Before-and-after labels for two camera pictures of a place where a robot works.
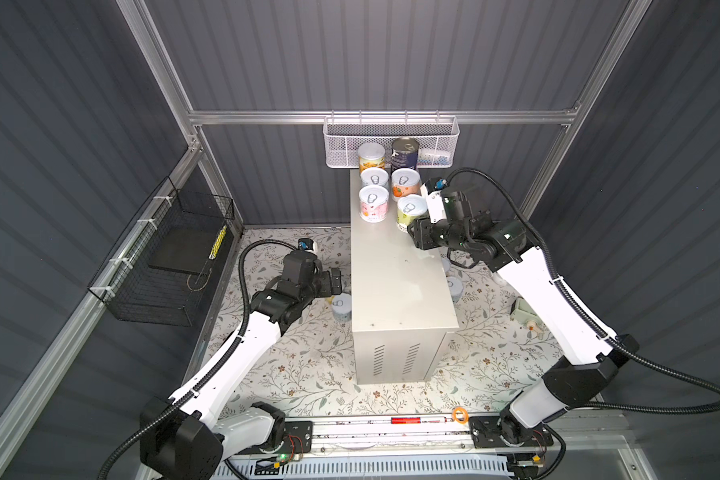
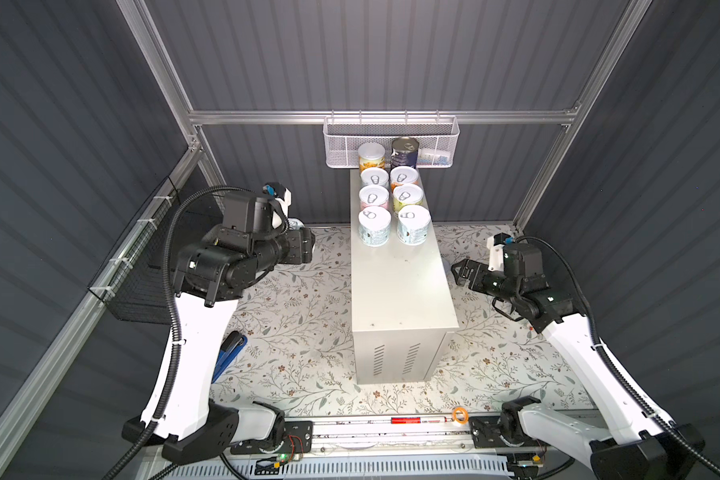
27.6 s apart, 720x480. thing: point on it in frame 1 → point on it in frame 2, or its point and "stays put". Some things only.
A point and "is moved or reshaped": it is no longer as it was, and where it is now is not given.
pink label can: x=373 y=203 stays put
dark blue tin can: x=404 y=153 stays put
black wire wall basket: x=158 y=274 stays put
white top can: x=342 y=307 → x=374 y=226
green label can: x=410 y=207 is moved or reshaped
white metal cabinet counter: x=400 y=311 stays put
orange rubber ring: x=465 y=414 stays put
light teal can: x=374 y=176 stays put
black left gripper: x=324 y=288 → x=299 y=242
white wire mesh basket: x=436 y=135 stays put
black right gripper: x=419 y=233 → x=478 y=271
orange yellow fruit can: x=371 y=155 stays put
